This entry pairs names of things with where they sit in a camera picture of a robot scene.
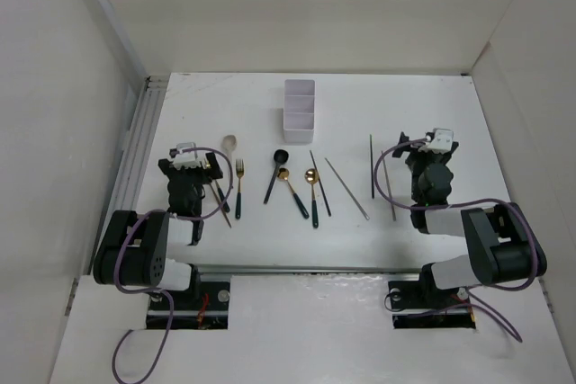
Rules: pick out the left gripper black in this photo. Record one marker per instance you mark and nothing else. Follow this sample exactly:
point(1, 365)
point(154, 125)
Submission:
point(211, 173)

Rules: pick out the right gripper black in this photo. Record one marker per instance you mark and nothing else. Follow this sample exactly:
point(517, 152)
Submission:
point(406, 145)

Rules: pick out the brown grey chopstick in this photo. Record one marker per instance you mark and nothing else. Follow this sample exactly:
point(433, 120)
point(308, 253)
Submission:
point(389, 189)

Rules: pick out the dark green chopstick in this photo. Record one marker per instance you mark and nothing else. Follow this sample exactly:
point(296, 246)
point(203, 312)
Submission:
point(371, 149)

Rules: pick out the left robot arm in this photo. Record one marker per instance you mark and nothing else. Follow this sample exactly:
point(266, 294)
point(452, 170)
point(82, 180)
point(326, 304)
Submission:
point(134, 249)

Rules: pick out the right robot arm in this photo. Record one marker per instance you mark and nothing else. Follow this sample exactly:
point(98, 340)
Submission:
point(501, 246)

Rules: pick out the brown wooden chopstick left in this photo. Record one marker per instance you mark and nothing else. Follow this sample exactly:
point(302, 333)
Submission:
point(221, 204)

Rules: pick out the beige plastic spoon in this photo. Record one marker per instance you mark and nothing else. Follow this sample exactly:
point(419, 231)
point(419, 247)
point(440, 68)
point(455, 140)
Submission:
point(228, 145)

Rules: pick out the silver metal chopstick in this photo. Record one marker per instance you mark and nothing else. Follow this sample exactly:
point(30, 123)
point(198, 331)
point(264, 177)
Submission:
point(348, 191)

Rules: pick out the black spoon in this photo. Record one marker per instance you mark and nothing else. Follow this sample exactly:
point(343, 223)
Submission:
point(280, 157)

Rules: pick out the dark chopstick centre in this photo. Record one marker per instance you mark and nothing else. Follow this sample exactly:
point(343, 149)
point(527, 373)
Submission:
point(322, 190)

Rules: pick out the white three-compartment utensil holder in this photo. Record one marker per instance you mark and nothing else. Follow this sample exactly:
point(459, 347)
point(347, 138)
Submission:
point(299, 111)

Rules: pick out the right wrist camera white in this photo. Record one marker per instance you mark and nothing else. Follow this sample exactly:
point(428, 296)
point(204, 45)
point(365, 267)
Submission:
point(438, 141)

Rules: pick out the rose gold fork green handle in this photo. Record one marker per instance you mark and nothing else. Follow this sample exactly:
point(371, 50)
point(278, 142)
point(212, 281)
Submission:
point(225, 205)

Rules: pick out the aluminium frame left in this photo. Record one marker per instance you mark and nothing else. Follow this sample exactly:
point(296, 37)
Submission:
point(137, 145)

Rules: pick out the gold spoon green handle left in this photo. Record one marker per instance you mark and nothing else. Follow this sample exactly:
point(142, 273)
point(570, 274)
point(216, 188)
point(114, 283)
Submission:
point(283, 175)

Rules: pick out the gold spoon green handle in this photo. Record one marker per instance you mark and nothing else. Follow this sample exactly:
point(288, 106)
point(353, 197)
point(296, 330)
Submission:
point(283, 175)
point(312, 178)

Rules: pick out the gold spoon green handle right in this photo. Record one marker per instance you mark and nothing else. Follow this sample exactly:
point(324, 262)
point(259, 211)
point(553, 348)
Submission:
point(312, 178)

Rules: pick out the aluminium rail front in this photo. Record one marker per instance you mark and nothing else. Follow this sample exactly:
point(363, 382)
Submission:
point(213, 269)

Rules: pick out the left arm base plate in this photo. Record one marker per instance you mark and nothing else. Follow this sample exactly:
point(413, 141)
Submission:
point(205, 306)

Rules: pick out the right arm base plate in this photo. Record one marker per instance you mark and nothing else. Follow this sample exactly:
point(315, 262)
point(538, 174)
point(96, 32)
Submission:
point(415, 306)

